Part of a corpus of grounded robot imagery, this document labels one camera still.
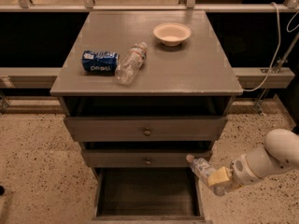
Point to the white paper bowl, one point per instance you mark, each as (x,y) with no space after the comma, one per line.
(172,34)

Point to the grey top drawer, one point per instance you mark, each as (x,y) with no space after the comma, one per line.
(146,129)

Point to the clear bottle red label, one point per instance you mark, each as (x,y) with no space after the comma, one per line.
(130,65)

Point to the metal railing frame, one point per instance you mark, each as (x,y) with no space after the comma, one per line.
(37,6)

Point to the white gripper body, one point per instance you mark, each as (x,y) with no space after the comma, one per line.
(239,171)

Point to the grey middle drawer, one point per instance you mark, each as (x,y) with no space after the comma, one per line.
(138,158)

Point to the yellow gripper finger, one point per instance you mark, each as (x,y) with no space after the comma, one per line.
(234,186)
(222,176)

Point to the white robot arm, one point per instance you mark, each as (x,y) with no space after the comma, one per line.
(279,154)

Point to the grey open bottom drawer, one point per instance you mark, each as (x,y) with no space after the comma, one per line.
(148,196)

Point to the clear bottle blue label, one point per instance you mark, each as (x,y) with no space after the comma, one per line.
(203,169)

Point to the grey wooden drawer cabinet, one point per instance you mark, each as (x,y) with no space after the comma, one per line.
(189,80)

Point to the blue pepsi can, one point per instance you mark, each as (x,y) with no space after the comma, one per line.
(101,61)

